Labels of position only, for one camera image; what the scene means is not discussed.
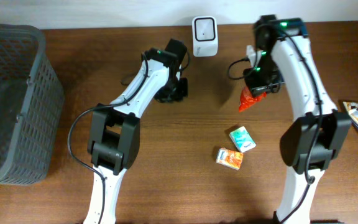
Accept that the red snack bag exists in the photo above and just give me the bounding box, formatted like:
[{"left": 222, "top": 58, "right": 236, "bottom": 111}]
[{"left": 238, "top": 86, "right": 267, "bottom": 113}]

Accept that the green tissue pack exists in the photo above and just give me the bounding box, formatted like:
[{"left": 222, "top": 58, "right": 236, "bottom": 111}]
[{"left": 229, "top": 126, "right": 256, "bottom": 153}]

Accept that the orange tissue pack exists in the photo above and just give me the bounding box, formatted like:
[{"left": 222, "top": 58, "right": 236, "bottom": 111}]
[{"left": 216, "top": 147, "right": 244, "bottom": 170}]

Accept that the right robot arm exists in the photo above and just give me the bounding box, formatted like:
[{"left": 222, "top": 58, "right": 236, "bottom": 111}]
[{"left": 243, "top": 14, "right": 351, "bottom": 223}]

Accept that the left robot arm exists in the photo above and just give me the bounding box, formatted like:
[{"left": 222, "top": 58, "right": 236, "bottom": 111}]
[{"left": 85, "top": 39, "right": 189, "bottom": 223}]

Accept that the grey plastic mesh basket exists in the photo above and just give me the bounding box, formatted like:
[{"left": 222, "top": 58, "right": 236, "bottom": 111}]
[{"left": 0, "top": 24, "right": 65, "bottom": 185}]

